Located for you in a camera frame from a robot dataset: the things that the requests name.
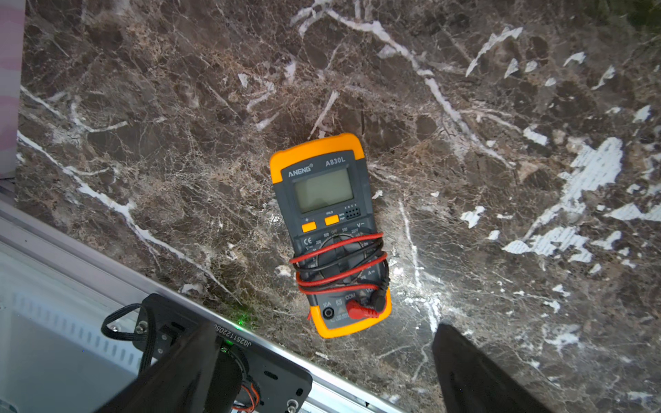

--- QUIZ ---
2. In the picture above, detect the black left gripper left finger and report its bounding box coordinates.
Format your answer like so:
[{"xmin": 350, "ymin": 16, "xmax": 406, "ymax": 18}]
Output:
[{"xmin": 98, "ymin": 323, "xmax": 219, "ymax": 412}]

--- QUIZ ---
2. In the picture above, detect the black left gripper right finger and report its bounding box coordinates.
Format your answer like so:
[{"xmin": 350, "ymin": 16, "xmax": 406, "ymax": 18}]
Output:
[{"xmin": 432, "ymin": 324, "xmax": 549, "ymax": 412}]

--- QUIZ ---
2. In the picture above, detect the yellow multimeter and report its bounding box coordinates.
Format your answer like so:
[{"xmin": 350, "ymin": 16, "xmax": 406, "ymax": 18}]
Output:
[{"xmin": 270, "ymin": 134, "xmax": 392, "ymax": 339}]

